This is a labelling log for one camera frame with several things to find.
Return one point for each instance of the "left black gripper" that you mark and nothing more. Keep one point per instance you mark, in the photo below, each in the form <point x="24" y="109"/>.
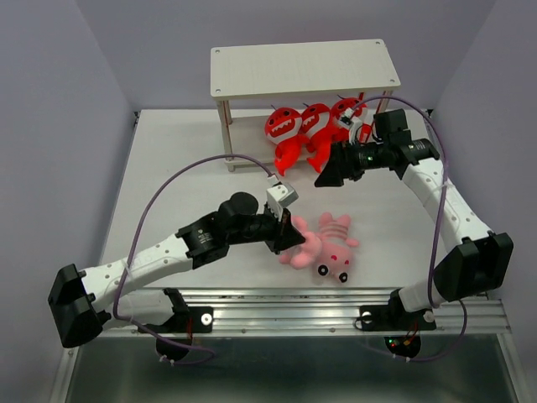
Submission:
<point x="284" y="234"/>

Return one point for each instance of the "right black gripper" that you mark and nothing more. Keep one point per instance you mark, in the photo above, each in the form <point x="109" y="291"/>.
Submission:
<point x="341" y="157"/>

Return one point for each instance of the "pink striped plush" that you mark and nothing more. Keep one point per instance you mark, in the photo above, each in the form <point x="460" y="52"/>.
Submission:
<point x="336" y="256"/>
<point x="305" y="254"/>

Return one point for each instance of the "red shark plush white belly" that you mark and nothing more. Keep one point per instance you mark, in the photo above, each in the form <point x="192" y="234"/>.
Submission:
<point x="342" y="105"/>

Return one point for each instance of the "red shark plush toy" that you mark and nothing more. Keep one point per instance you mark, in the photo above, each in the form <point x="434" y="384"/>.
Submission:
<point x="319" y="129"/>

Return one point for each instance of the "red plush purple horn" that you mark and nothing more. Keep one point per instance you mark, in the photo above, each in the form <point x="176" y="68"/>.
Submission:
<point x="283" y="129"/>

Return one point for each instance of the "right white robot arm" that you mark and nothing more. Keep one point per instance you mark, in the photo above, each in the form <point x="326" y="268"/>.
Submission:
<point x="477" y="258"/>

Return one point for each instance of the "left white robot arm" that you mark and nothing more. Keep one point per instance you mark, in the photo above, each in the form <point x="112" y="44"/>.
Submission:
<point x="81" y="300"/>

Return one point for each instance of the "white two-tier shelf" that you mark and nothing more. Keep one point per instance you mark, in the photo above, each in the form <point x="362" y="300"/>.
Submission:
<point x="248" y="81"/>

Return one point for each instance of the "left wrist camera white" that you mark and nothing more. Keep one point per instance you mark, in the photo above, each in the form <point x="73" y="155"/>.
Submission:
<point x="280" y="195"/>

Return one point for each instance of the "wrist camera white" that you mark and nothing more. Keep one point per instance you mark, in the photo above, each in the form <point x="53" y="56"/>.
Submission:
<point x="353" y="126"/>
<point x="280" y="195"/>

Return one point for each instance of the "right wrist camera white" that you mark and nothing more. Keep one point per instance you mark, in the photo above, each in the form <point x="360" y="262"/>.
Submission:
<point x="353" y="126"/>

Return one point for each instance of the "aluminium rail frame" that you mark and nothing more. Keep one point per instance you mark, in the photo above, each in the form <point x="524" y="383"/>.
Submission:
<point x="176" y="174"/>

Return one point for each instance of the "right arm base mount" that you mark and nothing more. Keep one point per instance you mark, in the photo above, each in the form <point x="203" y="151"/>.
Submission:
<point x="403" y="328"/>

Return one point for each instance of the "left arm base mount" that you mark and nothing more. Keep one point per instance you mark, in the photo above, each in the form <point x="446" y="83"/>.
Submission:
<point x="175" y="343"/>

